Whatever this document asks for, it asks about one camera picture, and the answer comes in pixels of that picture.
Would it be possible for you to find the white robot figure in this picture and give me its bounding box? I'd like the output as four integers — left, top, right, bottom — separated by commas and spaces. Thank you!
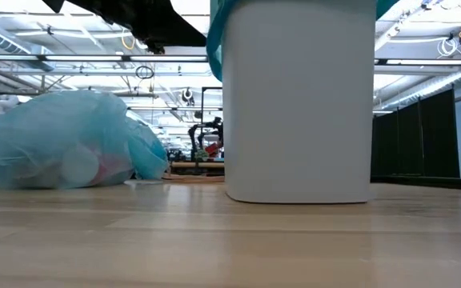
0, 94, 20, 114

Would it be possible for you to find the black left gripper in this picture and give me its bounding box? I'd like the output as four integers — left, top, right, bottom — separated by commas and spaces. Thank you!
66, 0, 208, 55

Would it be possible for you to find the wooden workbench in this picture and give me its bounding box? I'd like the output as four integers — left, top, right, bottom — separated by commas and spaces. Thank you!
170, 161, 226, 170

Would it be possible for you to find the light blue trash bag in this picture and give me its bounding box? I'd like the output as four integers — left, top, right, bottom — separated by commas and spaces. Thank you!
0, 89, 170, 190

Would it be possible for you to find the white plastic trash bin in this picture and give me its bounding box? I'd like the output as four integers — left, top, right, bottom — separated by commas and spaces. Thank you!
221, 0, 377, 205

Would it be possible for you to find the teal trash bag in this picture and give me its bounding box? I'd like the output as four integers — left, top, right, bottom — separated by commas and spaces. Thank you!
205, 0, 400, 83

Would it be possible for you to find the black room divider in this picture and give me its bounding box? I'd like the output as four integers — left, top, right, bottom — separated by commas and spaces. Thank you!
370, 88, 461, 179

